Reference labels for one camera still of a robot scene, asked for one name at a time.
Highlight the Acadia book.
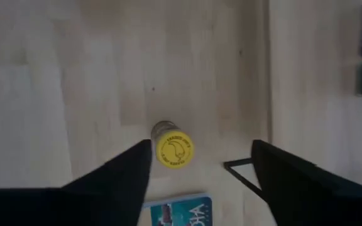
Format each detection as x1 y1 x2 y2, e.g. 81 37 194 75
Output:
142 192 214 226

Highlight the yellow-lid spice jar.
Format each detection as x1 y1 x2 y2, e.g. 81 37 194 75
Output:
150 121 195 170

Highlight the wooden shelf with black legs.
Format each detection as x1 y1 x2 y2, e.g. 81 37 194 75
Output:
223 0 362 202

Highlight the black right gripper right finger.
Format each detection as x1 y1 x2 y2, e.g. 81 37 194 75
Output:
251 139 362 226

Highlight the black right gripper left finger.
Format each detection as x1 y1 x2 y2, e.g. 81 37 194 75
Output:
0 139 153 226

